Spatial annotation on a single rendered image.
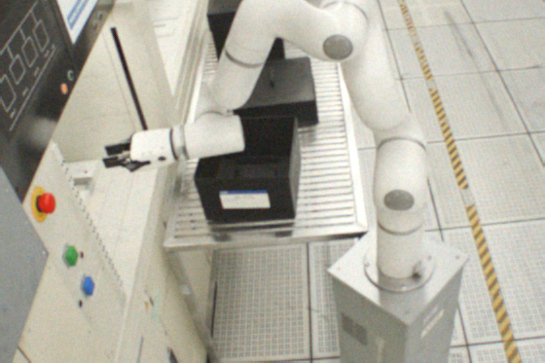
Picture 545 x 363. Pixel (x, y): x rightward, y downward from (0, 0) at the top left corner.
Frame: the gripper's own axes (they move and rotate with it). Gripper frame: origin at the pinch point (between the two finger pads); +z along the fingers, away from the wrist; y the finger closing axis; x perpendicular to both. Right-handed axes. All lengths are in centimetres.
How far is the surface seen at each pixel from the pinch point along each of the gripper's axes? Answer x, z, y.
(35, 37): 38.6, 2.9, -9.5
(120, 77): -2.0, 2.3, 38.6
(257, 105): -33, -35, 55
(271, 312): -119, -26, 32
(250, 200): -34.4, -29.1, 12.4
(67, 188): 9.3, 4.9, -20.2
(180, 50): -32, -8, 101
